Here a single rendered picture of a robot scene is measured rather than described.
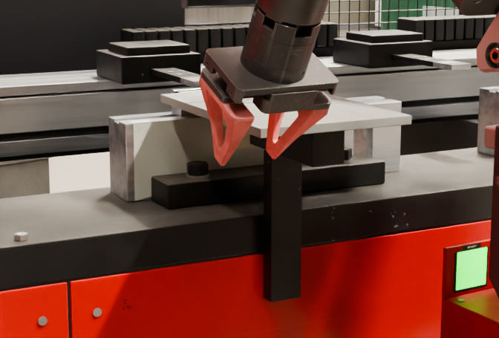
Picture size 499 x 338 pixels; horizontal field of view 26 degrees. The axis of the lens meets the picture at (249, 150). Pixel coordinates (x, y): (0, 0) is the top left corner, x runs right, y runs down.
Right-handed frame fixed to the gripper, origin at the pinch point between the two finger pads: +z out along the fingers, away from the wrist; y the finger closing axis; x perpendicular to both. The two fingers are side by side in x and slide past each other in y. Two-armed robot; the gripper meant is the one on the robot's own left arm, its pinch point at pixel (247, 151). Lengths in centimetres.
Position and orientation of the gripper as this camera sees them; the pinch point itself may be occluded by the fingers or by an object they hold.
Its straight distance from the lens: 97.1
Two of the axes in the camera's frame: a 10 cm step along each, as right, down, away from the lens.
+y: -8.5, 1.0, -5.2
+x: 4.7, 5.9, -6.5
